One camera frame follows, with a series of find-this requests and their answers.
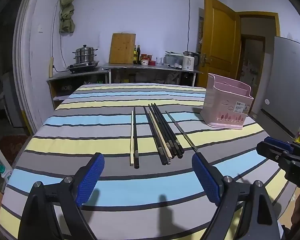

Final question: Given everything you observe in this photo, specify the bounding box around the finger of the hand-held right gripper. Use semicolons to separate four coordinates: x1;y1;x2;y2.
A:
264;136;294;147
256;142;292;161

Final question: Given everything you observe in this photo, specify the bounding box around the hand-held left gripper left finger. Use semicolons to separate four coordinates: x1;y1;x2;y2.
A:
18;152;105;240

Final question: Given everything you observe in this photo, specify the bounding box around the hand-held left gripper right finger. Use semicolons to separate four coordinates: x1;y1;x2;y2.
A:
191;152;282;240

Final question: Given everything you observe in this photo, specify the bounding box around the thin dark metal chopstick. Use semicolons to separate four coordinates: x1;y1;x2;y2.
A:
165;110;199;153

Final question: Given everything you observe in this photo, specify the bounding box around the pink plastic utensil holder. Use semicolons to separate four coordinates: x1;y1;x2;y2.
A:
199;73;254;130

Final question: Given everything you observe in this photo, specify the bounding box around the striped tablecloth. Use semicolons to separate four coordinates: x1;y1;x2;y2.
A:
0;84;290;240

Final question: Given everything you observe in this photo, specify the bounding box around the grey refrigerator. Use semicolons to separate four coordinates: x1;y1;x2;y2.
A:
249;35;300;138

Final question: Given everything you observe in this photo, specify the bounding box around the red patterned rug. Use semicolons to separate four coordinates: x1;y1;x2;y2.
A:
0;134;28;166

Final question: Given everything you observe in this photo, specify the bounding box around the low steel kitchen table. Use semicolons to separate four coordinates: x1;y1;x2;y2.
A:
47;69;110;111

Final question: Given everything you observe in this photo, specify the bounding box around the black induction cooker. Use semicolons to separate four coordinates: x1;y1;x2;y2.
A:
66;60;101;74

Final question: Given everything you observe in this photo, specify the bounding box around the yellow wooden door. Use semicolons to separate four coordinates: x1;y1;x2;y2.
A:
197;0;242;89

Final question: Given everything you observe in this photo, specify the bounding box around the white electric kettle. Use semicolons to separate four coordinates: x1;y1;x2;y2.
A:
181;51;200;71

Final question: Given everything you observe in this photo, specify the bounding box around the steel steamer pot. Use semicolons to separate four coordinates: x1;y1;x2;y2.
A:
72;44;99;64

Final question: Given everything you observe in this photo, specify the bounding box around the clear plastic storage box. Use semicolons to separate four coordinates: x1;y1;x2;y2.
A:
163;52;184;68

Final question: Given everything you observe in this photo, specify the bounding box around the wooden cutting board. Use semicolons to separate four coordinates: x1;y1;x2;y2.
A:
109;32;136;65

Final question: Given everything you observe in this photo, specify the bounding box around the green curtain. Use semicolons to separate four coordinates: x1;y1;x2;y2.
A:
59;0;76;34

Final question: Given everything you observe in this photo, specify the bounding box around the yellow door frame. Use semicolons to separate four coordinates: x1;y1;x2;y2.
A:
236;11;281;80

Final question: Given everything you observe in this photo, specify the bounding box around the black wall cable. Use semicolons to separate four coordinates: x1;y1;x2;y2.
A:
187;0;192;53

